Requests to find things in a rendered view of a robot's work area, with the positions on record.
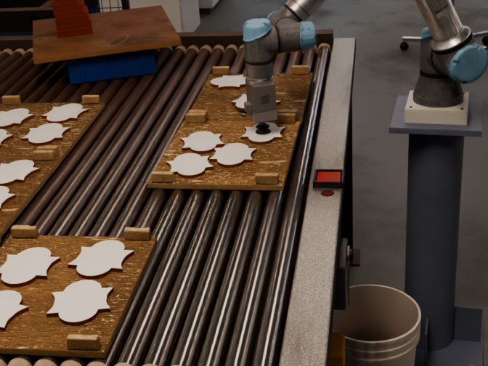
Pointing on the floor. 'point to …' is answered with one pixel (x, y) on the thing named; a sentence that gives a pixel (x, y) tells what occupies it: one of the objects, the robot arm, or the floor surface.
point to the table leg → (349, 202)
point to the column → (438, 237)
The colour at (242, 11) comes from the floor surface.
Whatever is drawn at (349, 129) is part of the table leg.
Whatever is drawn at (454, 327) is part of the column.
